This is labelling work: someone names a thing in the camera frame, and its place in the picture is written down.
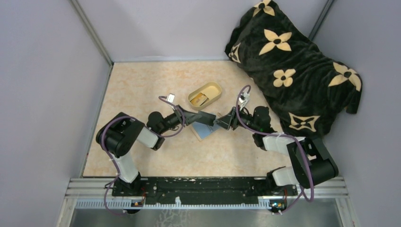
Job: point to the beige oval tray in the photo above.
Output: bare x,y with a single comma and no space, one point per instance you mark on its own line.
212,90

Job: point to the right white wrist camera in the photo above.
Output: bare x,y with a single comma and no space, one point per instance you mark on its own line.
243,98

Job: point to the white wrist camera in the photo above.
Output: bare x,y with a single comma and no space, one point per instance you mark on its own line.
243,98
170,98

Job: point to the gold VIP card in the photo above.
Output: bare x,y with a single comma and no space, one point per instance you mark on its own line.
199,100

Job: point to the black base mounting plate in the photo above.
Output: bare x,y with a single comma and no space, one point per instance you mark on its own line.
202,191

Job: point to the aluminium frame rail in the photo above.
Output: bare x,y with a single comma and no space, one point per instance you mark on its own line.
97,193

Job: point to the black credit card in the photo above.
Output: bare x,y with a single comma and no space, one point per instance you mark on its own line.
207,121

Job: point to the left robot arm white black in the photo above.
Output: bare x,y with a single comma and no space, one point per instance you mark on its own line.
118,136

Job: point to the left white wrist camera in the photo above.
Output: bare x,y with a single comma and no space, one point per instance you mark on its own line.
170,98

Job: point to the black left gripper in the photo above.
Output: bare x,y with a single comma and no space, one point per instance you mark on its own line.
191,117

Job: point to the black floral blanket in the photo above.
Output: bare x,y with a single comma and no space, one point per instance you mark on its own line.
303,87

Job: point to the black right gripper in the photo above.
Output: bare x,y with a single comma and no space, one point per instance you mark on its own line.
230,119

